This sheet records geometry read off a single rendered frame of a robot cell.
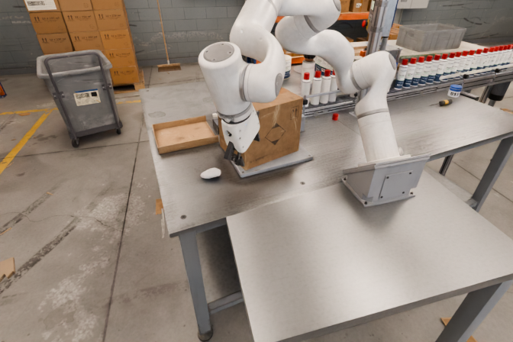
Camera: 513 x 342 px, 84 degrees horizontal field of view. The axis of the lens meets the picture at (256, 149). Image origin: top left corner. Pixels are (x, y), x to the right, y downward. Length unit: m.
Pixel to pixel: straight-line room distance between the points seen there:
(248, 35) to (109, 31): 4.01
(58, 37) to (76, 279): 3.34
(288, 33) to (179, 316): 1.51
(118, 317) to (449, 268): 1.58
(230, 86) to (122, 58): 4.15
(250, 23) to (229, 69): 0.18
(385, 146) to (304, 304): 0.63
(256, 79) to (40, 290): 1.94
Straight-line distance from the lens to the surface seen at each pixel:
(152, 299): 1.93
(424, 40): 3.83
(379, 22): 1.72
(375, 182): 1.11
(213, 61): 0.56
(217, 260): 1.71
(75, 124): 3.43
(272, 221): 1.05
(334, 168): 1.33
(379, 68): 1.19
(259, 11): 0.75
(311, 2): 0.91
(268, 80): 0.56
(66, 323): 2.04
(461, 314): 1.47
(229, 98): 0.60
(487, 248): 1.22
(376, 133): 1.16
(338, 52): 1.06
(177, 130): 1.64
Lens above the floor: 1.58
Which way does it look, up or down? 32 degrees down
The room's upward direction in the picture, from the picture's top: straight up
